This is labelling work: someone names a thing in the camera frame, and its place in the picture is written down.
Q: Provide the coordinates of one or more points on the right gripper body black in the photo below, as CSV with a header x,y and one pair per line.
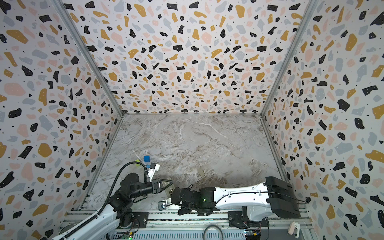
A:
x,y
174,196

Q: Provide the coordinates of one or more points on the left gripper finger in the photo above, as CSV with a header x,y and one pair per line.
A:
x,y
163,188
165,183

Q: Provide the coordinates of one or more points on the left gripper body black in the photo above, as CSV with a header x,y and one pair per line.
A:
x,y
154,191

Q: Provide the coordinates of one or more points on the white remote control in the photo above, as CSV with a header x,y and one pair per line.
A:
x,y
170,190

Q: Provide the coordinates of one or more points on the remote battery cover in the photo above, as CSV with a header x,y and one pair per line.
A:
x,y
201,173

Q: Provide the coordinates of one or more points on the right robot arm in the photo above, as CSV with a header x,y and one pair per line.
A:
x,y
257,202

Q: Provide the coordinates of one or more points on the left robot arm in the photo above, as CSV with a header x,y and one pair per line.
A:
x,y
117,210

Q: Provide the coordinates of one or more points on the blue cube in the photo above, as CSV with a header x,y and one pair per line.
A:
x,y
147,159

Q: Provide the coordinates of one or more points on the perforated metal cover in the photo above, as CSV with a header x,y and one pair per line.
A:
x,y
181,235

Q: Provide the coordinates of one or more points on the white pink handheld device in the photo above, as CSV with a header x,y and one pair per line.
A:
x,y
294,229

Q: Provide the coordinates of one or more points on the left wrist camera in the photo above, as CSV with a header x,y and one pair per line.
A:
x,y
152,168

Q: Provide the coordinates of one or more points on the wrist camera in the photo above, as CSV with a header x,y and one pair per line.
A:
x,y
163,205
152,168

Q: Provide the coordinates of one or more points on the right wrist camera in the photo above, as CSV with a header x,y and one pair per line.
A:
x,y
163,205

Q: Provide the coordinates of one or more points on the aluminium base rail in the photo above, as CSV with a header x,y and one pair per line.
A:
x,y
170,220

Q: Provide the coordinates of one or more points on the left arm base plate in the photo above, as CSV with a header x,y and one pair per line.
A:
x,y
134,220

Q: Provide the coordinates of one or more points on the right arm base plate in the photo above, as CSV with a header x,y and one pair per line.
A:
x,y
237,220

